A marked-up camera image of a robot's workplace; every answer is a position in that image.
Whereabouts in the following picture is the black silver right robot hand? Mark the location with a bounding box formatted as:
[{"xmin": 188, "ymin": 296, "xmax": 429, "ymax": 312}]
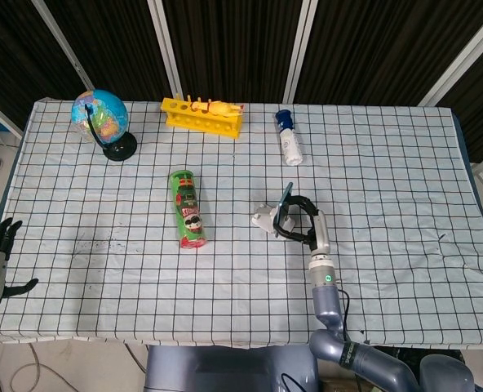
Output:
[{"xmin": 274, "ymin": 194, "xmax": 331, "ymax": 253}]

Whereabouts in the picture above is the yellow rubber chicken toy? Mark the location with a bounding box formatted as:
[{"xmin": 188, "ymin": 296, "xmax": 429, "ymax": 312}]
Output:
[{"xmin": 188, "ymin": 97, "xmax": 246, "ymax": 119}]

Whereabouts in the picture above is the black smartphone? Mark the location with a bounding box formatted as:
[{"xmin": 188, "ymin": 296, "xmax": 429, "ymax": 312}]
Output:
[{"xmin": 273, "ymin": 182, "xmax": 295, "ymax": 237}]

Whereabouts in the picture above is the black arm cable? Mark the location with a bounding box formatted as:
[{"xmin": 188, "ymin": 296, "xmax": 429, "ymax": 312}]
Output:
[{"xmin": 337, "ymin": 288, "xmax": 352, "ymax": 342}]

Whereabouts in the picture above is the small desk globe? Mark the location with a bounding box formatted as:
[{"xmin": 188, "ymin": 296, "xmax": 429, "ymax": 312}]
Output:
[{"xmin": 70, "ymin": 89, "xmax": 138, "ymax": 163}]

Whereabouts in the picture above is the white bottle blue cap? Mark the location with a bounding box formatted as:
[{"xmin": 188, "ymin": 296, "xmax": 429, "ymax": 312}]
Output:
[{"xmin": 274, "ymin": 109, "xmax": 304, "ymax": 167}]

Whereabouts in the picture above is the yellow test tube rack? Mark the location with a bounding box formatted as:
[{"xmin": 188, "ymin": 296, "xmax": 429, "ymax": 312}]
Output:
[{"xmin": 161, "ymin": 94, "xmax": 243, "ymax": 140}]

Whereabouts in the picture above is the green Pringles can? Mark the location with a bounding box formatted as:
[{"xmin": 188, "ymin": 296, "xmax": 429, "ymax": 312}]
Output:
[{"xmin": 168, "ymin": 169, "xmax": 208, "ymax": 250}]

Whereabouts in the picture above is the grey floor cable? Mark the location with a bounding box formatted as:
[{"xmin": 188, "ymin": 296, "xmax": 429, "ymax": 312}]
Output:
[{"xmin": 8, "ymin": 345, "xmax": 79, "ymax": 392}]

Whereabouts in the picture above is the brown cardboard box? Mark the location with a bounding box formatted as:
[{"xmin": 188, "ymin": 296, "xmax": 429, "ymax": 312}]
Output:
[{"xmin": 319, "ymin": 377, "xmax": 359, "ymax": 392}]

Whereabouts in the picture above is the checkered light blue tablecloth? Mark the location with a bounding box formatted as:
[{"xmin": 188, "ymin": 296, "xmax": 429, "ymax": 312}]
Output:
[{"xmin": 0, "ymin": 97, "xmax": 483, "ymax": 350}]

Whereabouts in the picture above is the grey-blue robot torso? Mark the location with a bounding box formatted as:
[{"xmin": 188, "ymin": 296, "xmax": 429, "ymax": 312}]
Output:
[{"xmin": 144, "ymin": 345, "xmax": 320, "ymax": 392}]

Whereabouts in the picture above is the white phone stand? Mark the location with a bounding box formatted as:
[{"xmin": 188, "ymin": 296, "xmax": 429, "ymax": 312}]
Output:
[{"xmin": 251, "ymin": 203, "xmax": 296, "ymax": 240}]

